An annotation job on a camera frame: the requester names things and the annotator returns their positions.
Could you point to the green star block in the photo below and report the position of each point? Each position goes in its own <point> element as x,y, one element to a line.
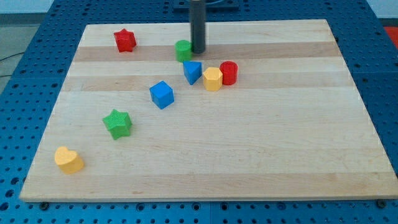
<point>118,124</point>

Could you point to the green cylinder block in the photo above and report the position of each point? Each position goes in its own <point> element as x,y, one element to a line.
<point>183,51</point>

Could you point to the blue triangle block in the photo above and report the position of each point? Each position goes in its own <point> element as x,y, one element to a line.
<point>192,71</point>

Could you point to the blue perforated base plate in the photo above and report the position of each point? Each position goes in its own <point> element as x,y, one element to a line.
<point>28,99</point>

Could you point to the red cylinder block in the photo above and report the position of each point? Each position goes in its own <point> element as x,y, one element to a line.
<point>229,70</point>

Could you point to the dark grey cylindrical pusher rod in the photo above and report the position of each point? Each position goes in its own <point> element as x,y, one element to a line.
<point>197,16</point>

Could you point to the blue cube block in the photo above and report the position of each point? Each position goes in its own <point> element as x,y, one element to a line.
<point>162,94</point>

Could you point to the yellow heart block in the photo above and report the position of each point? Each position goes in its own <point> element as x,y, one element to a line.
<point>68,161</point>

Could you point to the red star block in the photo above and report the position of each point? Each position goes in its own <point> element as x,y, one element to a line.
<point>125,40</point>

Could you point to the yellow hexagon block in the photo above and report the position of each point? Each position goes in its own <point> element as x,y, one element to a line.
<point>212,79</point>

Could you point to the light wooden board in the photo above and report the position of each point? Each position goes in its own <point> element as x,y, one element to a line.
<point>293,126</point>

